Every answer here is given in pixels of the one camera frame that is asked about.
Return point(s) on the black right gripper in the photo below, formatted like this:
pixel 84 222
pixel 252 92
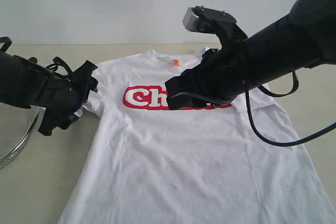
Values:
pixel 219 78

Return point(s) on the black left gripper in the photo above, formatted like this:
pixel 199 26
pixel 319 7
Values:
pixel 62 98

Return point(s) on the white t-shirt red print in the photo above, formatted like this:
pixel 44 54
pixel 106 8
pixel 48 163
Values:
pixel 150 164

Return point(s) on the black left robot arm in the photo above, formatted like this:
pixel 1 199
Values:
pixel 22 80

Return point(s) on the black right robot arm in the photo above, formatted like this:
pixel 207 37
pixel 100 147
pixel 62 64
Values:
pixel 304 38

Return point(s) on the metal wire mesh basket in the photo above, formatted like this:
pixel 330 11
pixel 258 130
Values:
pixel 17 125

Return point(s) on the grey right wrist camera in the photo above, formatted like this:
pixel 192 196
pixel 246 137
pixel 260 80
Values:
pixel 200 19

